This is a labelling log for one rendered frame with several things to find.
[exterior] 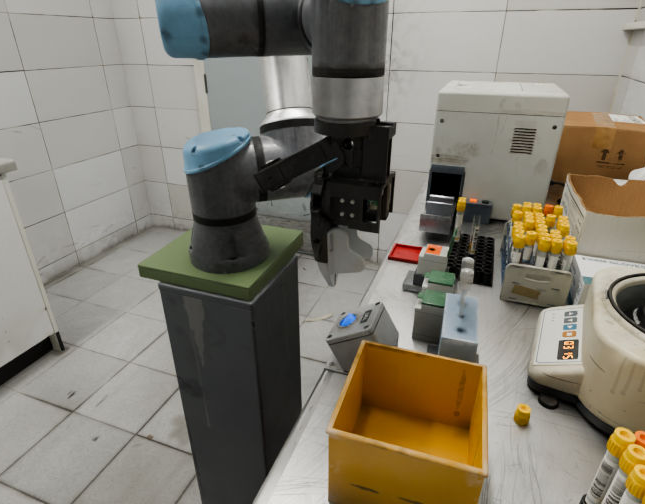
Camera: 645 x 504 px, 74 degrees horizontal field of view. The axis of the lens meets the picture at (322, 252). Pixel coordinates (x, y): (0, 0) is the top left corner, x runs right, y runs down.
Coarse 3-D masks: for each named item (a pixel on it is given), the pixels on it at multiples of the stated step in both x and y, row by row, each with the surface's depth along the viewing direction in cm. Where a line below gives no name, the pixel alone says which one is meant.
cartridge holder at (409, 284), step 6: (408, 276) 78; (414, 276) 75; (420, 276) 75; (408, 282) 76; (414, 282) 76; (420, 282) 75; (456, 282) 76; (402, 288) 77; (408, 288) 76; (414, 288) 76; (420, 288) 75
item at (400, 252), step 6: (396, 246) 93; (402, 246) 92; (408, 246) 92; (414, 246) 91; (390, 252) 89; (396, 252) 90; (402, 252) 90; (408, 252) 90; (414, 252) 90; (390, 258) 87; (396, 258) 87; (402, 258) 86; (408, 258) 86; (414, 258) 87
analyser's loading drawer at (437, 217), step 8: (432, 200) 102; (440, 200) 101; (448, 200) 101; (456, 200) 108; (432, 208) 98; (440, 208) 97; (448, 208) 97; (424, 216) 94; (432, 216) 93; (440, 216) 93; (448, 216) 98; (424, 224) 95; (432, 224) 94; (440, 224) 93; (448, 224) 93; (432, 232) 95; (440, 232) 94; (448, 232) 93
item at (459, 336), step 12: (456, 300) 56; (468, 300) 56; (444, 312) 53; (456, 312) 53; (468, 312) 53; (444, 324) 51; (456, 324) 51; (468, 324) 51; (444, 336) 49; (456, 336) 49; (468, 336) 49; (432, 348) 61; (444, 348) 49; (456, 348) 49; (468, 348) 48; (468, 360) 49
